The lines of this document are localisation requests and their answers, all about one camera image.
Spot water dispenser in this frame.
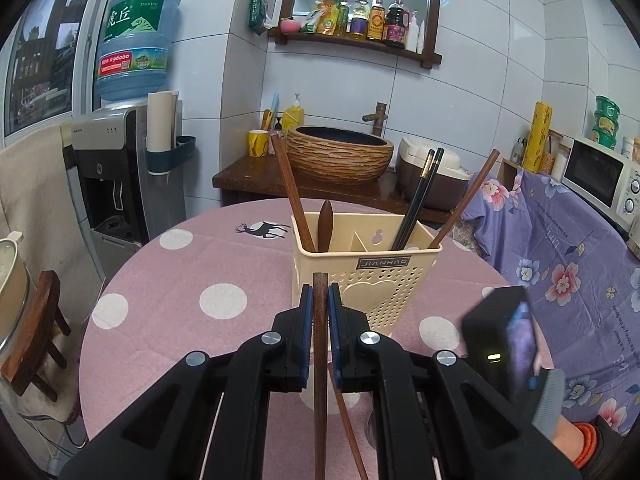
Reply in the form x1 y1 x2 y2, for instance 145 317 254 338
72 103 186 280

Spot yellow label oil bottle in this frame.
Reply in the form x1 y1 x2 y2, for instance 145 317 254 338
367 0 385 41

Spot black chopstick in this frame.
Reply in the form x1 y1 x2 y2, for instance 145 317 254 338
390 148 435 250
392 148 445 250

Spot cream cooking pot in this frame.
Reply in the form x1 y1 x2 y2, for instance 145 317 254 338
0 231 32 360

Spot wooden wall shelf frame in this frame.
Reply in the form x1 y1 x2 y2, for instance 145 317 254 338
269 0 442 70

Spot dark soy sauce bottle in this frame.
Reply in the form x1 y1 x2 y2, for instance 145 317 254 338
383 0 409 49

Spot wooden sink counter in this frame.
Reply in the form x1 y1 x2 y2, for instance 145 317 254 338
211 154 452 226

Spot beige wall cloth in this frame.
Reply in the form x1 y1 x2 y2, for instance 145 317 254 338
0 121 101 302

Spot cream plastic utensil holder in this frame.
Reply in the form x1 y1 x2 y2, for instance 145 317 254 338
292 212 442 335

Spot yellow mug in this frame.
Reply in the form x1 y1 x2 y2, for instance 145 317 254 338
247 129 270 158

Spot yellow roll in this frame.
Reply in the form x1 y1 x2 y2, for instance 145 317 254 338
522 101 553 174

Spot window frame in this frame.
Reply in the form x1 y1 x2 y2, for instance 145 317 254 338
1 0 107 145

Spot bronze faucet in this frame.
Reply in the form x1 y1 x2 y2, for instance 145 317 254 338
362 102 387 136

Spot white microwave oven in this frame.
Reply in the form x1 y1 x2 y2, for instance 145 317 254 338
561 138 640 235

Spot brown wooden chopstick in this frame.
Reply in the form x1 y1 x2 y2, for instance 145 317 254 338
271 133 316 252
428 148 500 249
329 364 369 480
314 273 328 480

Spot purple label bottle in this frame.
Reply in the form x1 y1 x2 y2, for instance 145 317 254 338
349 0 370 39

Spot woven brown basin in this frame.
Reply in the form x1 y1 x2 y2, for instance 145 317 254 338
284 126 394 184

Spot white brown rice cooker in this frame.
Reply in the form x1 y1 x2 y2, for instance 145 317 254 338
394 135 474 212

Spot green hanging packet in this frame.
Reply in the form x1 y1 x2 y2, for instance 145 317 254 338
247 0 268 36

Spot pink small bowl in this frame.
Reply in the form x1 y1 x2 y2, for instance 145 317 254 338
279 18 302 35

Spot dark wooden stool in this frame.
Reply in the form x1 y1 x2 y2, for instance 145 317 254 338
1 270 72 402

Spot green stacked bowls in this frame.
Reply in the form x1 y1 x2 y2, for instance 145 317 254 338
590 96 620 150

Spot blue water jug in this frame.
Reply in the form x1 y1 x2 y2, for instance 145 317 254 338
96 0 181 102

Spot yellow soap bottle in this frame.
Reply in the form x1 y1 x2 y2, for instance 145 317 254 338
281 93 305 132

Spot purple floral cloth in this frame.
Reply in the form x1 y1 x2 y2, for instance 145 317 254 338
462 170 639 434

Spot right hand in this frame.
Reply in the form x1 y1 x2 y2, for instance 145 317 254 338
533 368 585 462

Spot pink polka dot tablecloth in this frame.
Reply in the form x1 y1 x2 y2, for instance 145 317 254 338
79 198 508 479

